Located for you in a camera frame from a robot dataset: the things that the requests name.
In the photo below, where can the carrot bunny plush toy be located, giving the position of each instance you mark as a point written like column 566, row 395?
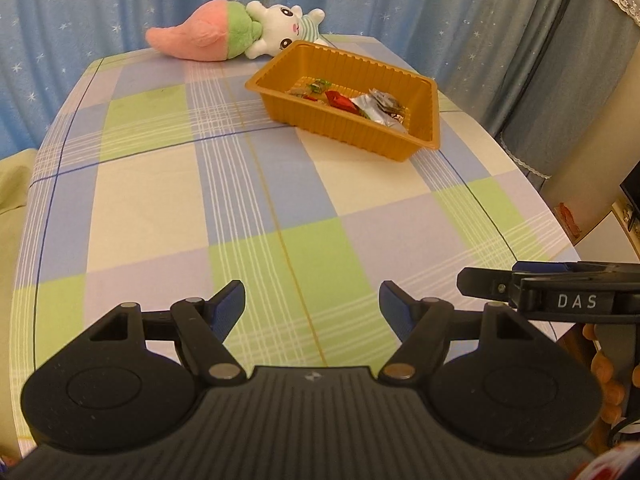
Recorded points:
column 220, row 30

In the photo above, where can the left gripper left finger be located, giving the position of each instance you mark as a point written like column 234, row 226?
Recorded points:
column 202, row 326

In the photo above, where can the blue star curtain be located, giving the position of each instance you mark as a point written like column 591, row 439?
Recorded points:
column 479, row 51

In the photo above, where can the brown red candy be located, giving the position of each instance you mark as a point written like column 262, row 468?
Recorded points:
column 397, row 116

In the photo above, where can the orange plastic tray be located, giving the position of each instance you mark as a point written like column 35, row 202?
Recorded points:
column 350, row 98

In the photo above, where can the white cabinet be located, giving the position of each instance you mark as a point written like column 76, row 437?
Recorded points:
column 611, row 240

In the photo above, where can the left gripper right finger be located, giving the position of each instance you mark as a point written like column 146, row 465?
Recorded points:
column 422, row 326

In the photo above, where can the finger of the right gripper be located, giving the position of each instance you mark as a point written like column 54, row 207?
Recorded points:
column 540, row 267
column 490, row 284

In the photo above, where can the checkered tablecloth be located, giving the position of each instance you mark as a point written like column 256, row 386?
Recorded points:
column 161, row 179

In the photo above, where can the green candy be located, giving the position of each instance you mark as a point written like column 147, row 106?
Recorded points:
column 319, row 86

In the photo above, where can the grey-blue lace curtain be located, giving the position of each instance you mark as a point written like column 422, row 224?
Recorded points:
column 581, row 63

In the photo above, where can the cardboard box on floor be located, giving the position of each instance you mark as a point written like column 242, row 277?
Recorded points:
column 567, row 221

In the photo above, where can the silver green snack packet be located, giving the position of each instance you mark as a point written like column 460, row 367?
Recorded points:
column 376, row 104

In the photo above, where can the person right hand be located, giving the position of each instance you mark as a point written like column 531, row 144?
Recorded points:
column 613, row 392

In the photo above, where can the red snack packet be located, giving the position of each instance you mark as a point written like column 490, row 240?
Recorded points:
column 340, row 102

